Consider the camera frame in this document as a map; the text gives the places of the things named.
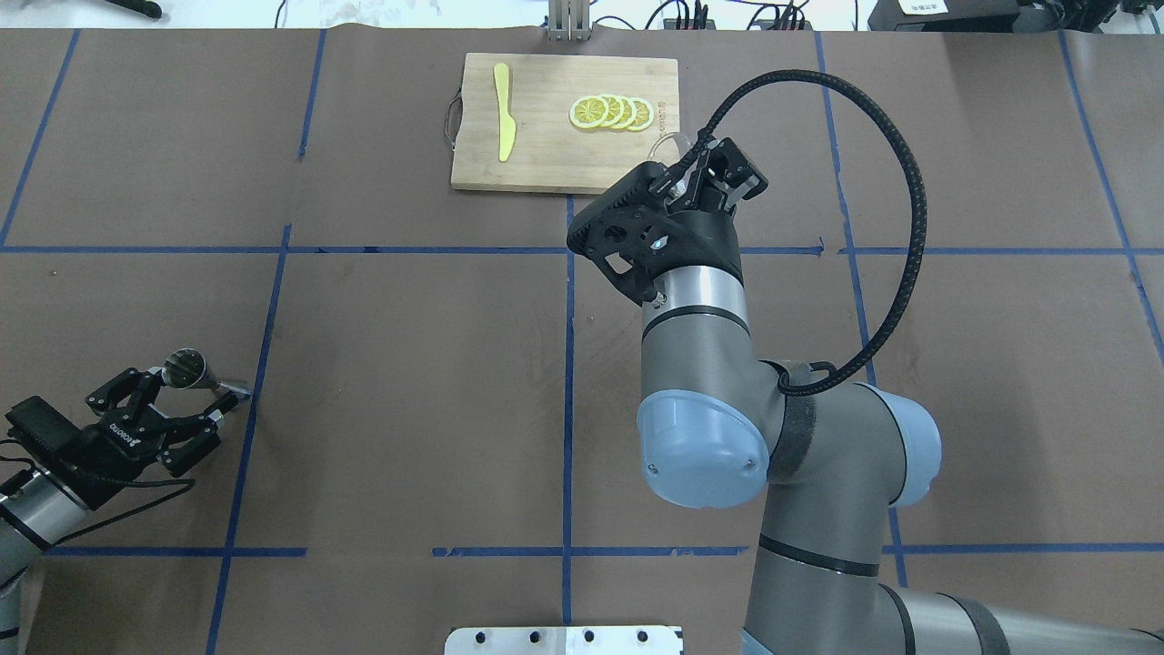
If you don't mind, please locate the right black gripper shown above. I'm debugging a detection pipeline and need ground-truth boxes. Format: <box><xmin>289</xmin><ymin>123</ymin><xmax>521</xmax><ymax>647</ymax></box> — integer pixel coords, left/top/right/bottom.
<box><xmin>566</xmin><ymin>138</ymin><xmax>769</xmax><ymax>304</ymax></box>

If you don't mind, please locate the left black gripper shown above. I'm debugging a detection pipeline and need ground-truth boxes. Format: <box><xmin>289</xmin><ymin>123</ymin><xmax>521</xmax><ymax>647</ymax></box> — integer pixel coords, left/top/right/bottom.
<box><xmin>5</xmin><ymin>368</ymin><xmax>242</xmax><ymax>510</ymax></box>

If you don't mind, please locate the clear glass cup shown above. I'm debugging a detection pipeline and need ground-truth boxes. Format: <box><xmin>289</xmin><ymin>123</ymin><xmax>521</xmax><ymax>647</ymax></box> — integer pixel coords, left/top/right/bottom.
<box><xmin>647</xmin><ymin>130</ymin><xmax>693</xmax><ymax>198</ymax></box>

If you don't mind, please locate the steel double jigger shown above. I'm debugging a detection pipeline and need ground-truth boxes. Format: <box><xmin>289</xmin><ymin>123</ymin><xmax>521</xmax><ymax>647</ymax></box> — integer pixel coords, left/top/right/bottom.
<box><xmin>159</xmin><ymin>348</ymin><xmax>253</xmax><ymax>403</ymax></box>

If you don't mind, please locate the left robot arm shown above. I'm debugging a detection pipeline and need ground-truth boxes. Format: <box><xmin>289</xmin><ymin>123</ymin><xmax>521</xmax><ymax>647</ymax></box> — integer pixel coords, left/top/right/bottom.
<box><xmin>1</xmin><ymin>362</ymin><xmax>253</xmax><ymax>654</ymax></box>

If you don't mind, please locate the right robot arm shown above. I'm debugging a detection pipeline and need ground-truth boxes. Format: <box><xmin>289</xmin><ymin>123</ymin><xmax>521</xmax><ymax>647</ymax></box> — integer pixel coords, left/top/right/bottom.
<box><xmin>567</xmin><ymin>140</ymin><xmax>1161</xmax><ymax>654</ymax></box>

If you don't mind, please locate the back lemon slice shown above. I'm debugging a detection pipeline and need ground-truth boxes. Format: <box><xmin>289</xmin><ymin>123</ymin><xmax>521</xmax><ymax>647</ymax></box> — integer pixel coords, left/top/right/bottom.
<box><xmin>627</xmin><ymin>98</ymin><xmax>656</xmax><ymax>133</ymax></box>

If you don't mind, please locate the wooden cutting board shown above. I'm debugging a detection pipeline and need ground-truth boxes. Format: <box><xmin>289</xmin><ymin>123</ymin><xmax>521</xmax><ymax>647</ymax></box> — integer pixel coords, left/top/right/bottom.
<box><xmin>450</xmin><ymin>51</ymin><xmax>682</xmax><ymax>195</ymax></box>

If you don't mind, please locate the yellow plastic knife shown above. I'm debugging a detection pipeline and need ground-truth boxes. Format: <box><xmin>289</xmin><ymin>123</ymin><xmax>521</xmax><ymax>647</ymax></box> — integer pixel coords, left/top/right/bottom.
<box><xmin>492</xmin><ymin>62</ymin><xmax>518</xmax><ymax>163</ymax></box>

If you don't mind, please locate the black box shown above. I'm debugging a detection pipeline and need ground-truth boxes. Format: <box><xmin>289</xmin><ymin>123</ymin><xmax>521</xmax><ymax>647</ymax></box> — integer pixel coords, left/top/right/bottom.
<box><xmin>868</xmin><ymin>1</ymin><xmax>1059</xmax><ymax>34</ymax></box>

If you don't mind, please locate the brown paper table cover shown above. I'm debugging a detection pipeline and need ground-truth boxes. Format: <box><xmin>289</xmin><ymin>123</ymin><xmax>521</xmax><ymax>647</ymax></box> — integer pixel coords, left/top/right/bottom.
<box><xmin>3</xmin><ymin>24</ymin><xmax>1161</xmax><ymax>654</ymax></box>

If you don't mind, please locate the aluminium frame post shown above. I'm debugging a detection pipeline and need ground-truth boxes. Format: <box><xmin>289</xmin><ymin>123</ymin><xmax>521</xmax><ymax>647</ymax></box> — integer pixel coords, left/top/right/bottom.
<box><xmin>545</xmin><ymin>0</ymin><xmax>592</xmax><ymax>42</ymax></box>

